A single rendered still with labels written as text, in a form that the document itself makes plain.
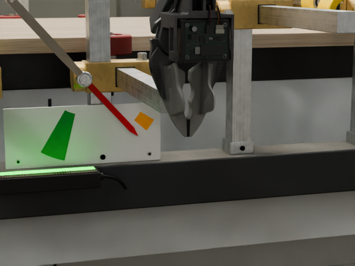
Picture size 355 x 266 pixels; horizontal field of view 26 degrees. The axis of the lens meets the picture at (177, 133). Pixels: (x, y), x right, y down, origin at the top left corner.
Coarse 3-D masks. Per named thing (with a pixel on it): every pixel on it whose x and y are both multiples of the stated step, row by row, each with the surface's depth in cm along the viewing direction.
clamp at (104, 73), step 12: (84, 60) 129; (120, 60) 129; (132, 60) 129; (144, 60) 129; (72, 72) 126; (96, 72) 126; (108, 72) 127; (144, 72) 128; (72, 84) 127; (96, 84) 126; (108, 84) 127
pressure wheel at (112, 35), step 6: (114, 36) 135; (120, 36) 136; (126, 36) 136; (114, 42) 135; (120, 42) 136; (126, 42) 136; (114, 48) 135; (120, 48) 136; (126, 48) 137; (114, 54) 135; (120, 54) 136; (126, 54) 137
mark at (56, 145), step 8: (64, 112) 126; (64, 120) 126; (72, 120) 126; (56, 128) 126; (64, 128) 126; (56, 136) 126; (64, 136) 127; (48, 144) 126; (56, 144) 126; (64, 144) 127; (48, 152) 126; (56, 152) 127; (64, 152) 127
